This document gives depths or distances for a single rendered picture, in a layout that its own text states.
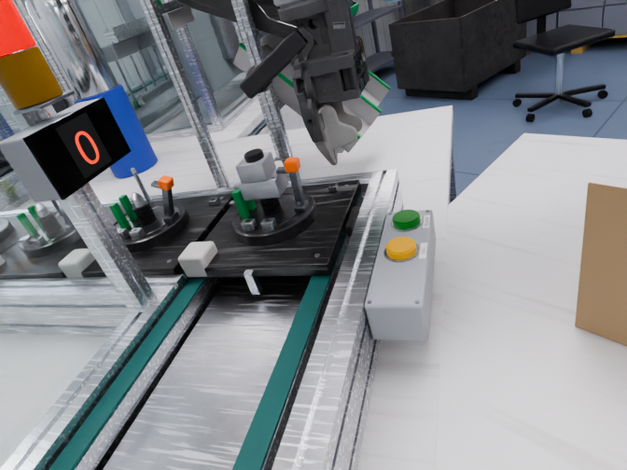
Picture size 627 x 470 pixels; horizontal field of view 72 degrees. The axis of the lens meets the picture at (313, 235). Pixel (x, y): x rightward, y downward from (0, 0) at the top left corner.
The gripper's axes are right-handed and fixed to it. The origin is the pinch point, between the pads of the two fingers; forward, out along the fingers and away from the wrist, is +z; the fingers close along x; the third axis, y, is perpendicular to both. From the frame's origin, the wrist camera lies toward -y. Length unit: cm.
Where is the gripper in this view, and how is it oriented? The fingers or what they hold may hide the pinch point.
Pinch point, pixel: (327, 156)
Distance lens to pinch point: 64.0
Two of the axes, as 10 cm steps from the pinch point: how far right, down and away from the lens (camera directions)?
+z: 2.5, 8.2, 5.2
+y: 9.3, -0.5, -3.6
